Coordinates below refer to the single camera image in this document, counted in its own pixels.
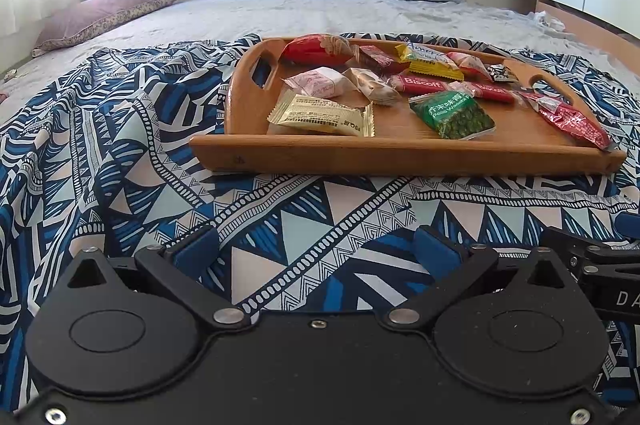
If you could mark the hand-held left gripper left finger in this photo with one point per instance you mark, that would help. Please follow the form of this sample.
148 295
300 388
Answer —
197 250

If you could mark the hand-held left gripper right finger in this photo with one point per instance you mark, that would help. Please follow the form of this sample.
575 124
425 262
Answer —
435 251

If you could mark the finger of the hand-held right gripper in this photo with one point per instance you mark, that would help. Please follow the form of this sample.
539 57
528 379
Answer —
631 227
600 257

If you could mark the long red snack packet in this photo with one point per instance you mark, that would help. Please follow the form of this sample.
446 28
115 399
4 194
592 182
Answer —
570 119

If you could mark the green peas snack packet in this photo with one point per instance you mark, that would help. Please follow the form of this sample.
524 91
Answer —
452 115

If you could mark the red biscuit packet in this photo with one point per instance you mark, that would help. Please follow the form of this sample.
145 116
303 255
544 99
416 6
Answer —
420 83
492 91

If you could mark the gold cream snack packet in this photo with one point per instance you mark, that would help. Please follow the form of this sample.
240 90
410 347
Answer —
322 117

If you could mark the beige gold snack packet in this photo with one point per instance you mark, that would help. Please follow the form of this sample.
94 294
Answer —
372 85

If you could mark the pink orange snack packet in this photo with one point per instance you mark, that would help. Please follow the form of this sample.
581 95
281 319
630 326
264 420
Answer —
467 65

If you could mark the black white yellow snack packet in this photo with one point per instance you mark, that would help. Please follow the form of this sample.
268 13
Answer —
502 73

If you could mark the dark red chocolate bar packet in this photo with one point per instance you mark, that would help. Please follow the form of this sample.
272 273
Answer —
382 57

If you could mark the white pink snack packet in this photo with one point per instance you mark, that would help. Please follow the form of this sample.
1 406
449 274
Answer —
315 82

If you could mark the red puffy snack bag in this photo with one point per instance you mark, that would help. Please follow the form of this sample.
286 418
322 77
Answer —
317 49

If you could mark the blue white patterned blanket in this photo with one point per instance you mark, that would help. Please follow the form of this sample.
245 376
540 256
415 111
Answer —
125 145

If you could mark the white crumpled cloth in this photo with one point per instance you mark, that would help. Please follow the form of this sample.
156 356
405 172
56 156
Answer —
549 21

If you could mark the grey bed sheet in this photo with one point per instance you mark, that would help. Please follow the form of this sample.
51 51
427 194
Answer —
260 15

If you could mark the purple floral pillow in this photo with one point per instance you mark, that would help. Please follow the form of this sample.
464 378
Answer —
100 17

